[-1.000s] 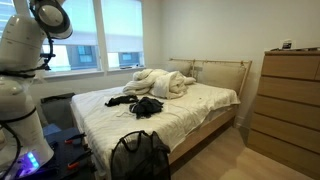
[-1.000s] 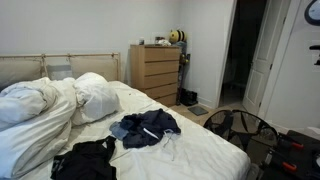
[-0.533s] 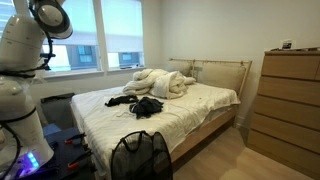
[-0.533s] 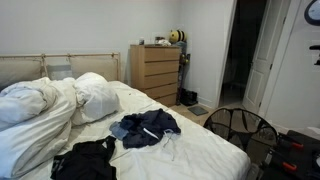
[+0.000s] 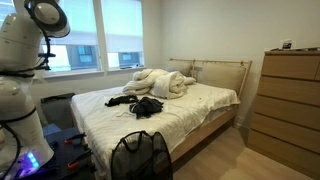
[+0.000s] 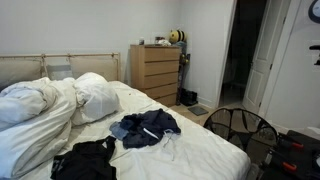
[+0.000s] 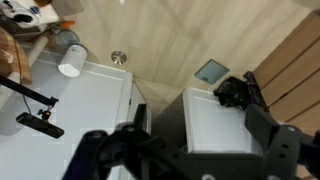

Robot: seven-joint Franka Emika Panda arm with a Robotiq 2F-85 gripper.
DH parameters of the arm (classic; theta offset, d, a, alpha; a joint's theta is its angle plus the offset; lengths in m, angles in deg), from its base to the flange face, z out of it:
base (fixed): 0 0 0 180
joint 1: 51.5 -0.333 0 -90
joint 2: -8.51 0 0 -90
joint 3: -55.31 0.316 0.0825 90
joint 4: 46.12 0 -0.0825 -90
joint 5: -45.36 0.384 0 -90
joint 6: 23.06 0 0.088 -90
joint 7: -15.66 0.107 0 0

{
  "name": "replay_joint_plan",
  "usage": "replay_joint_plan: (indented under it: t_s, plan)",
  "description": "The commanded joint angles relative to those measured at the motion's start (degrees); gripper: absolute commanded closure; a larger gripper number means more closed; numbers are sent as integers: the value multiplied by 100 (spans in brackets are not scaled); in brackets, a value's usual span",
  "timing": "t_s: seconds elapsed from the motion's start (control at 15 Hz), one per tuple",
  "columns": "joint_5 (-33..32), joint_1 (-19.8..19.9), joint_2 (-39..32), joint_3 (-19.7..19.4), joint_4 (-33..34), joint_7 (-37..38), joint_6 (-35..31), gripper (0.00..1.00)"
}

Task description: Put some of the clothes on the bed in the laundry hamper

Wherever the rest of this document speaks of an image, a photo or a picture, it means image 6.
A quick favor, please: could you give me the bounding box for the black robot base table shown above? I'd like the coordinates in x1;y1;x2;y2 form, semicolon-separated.
256;129;320;180

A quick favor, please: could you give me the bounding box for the black mesh laundry hamper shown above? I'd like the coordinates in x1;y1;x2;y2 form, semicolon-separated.
203;107;280;164

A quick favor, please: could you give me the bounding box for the wooden chest of drawers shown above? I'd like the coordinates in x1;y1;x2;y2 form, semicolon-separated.
129;44;183;108

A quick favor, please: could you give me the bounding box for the black bag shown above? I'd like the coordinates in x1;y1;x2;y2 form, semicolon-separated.
179;88;199;107

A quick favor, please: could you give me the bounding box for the purple black long board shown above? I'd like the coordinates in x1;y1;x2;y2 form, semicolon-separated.
175;41;192;106

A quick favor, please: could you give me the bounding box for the grey blue sweatshirt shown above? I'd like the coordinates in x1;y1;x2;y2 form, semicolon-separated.
119;108;182;150

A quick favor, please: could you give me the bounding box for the grey floor scale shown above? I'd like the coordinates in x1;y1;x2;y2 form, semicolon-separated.
187;105;210;117

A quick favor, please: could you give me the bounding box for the white cloth bundle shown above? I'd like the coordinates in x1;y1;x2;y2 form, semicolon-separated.
155;36;172;47

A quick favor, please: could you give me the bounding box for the yellow bee plush toy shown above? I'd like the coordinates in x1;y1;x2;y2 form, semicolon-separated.
168;29;188;44

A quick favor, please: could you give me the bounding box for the blue garment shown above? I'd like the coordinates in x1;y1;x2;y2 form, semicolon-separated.
109;121;130;141

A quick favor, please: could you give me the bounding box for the cream crumpled blanket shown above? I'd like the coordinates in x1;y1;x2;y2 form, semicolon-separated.
70;71;122;126

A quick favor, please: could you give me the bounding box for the beige headboard cushion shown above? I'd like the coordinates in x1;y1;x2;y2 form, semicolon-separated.
0;58;44;91
69;56;120;82

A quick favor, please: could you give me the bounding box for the black crumpled garment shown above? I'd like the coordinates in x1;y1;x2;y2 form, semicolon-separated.
49;135;118;180

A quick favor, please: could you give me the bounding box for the white appliance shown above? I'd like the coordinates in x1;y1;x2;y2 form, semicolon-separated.
242;0;303;114

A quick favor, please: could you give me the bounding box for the white crumpled duvet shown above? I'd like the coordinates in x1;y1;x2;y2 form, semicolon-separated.
0;76;78;179

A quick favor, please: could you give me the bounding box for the white fabric strap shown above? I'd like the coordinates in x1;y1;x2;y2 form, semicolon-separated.
142;127;161;140

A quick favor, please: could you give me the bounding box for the wooden headboard frame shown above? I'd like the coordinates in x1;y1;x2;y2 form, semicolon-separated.
0;51;122;93

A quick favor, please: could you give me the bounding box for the orange handled clamp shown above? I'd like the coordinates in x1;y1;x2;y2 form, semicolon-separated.
266;148;298;173
278;133;305;150

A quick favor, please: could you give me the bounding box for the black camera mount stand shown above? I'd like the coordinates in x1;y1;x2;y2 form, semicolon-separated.
308;44;320;67

